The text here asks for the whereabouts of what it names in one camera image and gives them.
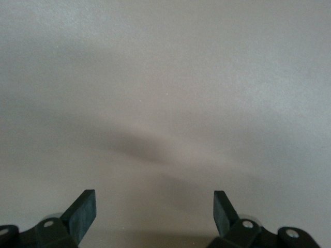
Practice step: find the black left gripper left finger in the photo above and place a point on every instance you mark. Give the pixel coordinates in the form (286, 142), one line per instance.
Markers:
(82, 214)

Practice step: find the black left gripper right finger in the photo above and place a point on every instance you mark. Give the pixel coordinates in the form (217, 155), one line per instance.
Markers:
(222, 214)

